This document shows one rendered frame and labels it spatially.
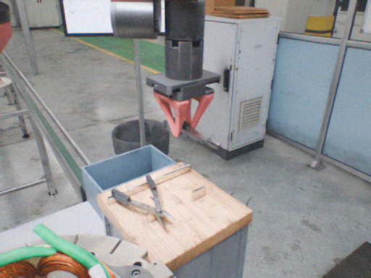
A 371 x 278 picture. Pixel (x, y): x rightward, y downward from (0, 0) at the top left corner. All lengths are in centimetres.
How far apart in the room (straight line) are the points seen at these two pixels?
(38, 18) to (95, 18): 1256
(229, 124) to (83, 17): 167
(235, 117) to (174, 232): 217
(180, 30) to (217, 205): 29
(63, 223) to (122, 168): 34
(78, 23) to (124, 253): 98
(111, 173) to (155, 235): 26
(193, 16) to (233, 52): 198
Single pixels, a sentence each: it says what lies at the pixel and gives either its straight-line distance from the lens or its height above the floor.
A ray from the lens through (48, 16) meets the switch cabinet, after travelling 1384.
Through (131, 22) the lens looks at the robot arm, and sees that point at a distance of 43.
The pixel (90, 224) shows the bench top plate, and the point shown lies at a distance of 94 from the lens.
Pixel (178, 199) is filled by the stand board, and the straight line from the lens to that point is 53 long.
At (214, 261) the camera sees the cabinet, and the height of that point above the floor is 100.
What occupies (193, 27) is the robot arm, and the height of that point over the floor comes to 135.
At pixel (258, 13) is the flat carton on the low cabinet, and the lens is 259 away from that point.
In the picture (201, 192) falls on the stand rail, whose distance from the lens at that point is 53.
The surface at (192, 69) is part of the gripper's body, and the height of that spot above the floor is 129.
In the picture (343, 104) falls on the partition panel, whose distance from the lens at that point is 259.
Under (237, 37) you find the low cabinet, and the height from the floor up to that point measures 108.
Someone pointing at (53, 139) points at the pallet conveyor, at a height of 76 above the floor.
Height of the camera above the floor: 139
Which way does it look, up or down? 26 degrees down
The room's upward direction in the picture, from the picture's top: straight up
